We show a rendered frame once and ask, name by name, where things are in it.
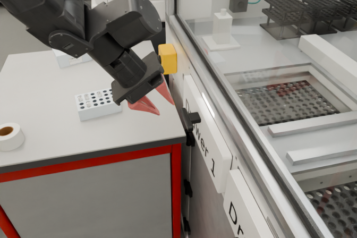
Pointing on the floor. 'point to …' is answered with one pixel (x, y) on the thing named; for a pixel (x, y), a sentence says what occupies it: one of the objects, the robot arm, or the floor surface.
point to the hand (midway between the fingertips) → (163, 105)
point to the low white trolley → (86, 156)
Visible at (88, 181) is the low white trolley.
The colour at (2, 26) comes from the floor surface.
